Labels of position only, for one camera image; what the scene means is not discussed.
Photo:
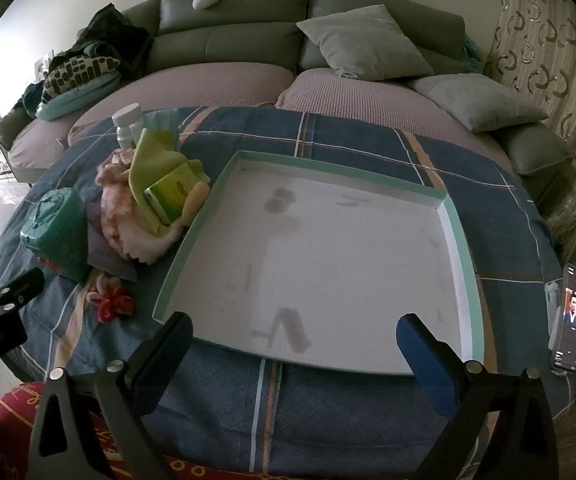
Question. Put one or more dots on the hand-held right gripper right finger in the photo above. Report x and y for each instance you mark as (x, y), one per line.
(425, 365)

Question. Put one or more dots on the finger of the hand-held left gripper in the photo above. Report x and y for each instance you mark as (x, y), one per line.
(20, 285)

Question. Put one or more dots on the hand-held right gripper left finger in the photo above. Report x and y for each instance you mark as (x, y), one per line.
(168, 360)

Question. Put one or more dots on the small red pink doll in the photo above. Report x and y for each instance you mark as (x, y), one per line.
(115, 307)

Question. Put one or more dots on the pink fluffy scrunchie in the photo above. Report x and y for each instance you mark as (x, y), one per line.
(105, 287)

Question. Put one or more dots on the pink striped fluffy towel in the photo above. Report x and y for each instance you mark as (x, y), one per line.
(128, 240)

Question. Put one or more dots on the white tray with teal rim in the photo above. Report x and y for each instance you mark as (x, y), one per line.
(343, 260)

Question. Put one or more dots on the pink floral fabric scrunchie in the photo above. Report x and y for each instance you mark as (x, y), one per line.
(110, 172)

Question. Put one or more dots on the pale pink cloth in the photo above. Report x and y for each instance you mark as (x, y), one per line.
(197, 200)

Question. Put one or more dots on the green tissue pack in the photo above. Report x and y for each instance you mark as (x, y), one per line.
(168, 192)

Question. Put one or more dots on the green cloth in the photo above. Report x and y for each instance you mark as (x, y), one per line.
(155, 160)
(58, 230)

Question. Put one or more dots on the green rolled cloth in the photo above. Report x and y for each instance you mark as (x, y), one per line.
(58, 230)

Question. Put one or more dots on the pink sofa seat cushion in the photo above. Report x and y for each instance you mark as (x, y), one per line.
(33, 150)
(367, 95)
(193, 85)

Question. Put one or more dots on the grey phone stand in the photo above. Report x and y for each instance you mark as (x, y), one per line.
(551, 305)

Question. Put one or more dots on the smartphone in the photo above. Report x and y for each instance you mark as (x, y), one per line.
(572, 320)

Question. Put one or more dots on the dark teal cloth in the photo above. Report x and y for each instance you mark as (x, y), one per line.
(30, 100)

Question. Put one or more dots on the teal pillow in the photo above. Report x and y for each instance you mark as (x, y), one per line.
(68, 105)

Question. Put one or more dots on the white plastic bottle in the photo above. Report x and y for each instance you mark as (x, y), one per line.
(127, 120)

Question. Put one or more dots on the pale teal tissue pack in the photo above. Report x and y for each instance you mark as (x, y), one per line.
(160, 120)

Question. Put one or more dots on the dark patterned pillow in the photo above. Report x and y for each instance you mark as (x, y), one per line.
(78, 72)

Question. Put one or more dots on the blue plaid blanket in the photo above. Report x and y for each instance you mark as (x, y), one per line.
(347, 140)

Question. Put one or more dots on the dark clothes pile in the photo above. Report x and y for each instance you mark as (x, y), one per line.
(108, 30)

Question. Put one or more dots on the small grey pillow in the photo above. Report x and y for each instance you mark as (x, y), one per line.
(482, 100)

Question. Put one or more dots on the teal fringed throw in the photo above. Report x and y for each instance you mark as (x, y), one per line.
(472, 57)

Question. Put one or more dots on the large grey pillow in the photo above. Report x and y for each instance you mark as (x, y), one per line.
(362, 40)

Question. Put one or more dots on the grey sofa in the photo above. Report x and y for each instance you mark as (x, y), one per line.
(248, 35)

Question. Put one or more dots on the beige patterned curtain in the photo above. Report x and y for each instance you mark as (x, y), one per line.
(542, 35)

